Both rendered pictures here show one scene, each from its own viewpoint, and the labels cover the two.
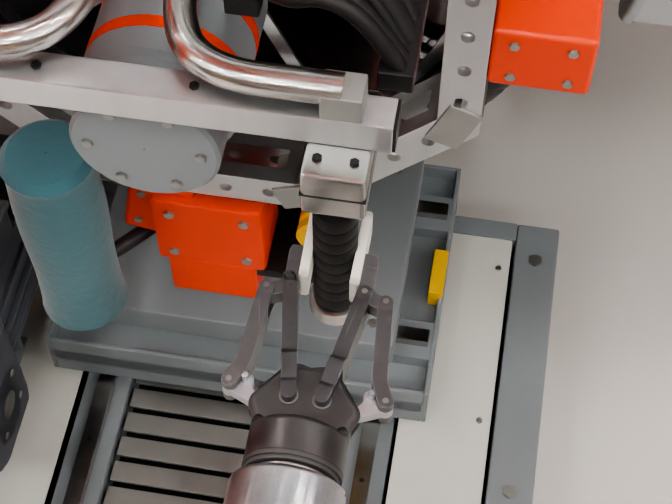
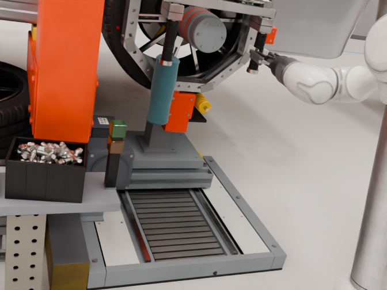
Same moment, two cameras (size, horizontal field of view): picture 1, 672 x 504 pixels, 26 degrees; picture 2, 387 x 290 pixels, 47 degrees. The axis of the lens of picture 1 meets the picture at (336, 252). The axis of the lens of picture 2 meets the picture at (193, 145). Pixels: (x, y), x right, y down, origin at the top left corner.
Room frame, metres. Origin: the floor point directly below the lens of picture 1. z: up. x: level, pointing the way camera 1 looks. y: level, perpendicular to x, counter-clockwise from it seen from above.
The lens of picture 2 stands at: (-0.60, 1.06, 1.16)
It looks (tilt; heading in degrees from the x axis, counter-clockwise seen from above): 25 degrees down; 325
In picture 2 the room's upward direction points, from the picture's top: 13 degrees clockwise
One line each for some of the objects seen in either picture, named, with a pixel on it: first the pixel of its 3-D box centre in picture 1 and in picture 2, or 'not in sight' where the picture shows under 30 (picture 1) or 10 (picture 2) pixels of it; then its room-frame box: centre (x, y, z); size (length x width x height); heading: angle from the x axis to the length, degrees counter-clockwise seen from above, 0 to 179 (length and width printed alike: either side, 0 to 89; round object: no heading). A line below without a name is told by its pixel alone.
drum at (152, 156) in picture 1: (172, 54); (200, 28); (0.82, 0.14, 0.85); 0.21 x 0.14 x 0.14; 171
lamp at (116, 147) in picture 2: not in sight; (115, 144); (0.43, 0.59, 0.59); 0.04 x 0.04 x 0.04; 81
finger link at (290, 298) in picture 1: (289, 344); (264, 58); (0.55, 0.04, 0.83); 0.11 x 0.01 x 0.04; 2
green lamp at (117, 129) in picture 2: not in sight; (117, 128); (0.43, 0.59, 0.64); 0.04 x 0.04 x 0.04; 81
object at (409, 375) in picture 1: (262, 265); (152, 161); (1.06, 0.10, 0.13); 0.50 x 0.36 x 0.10; 81
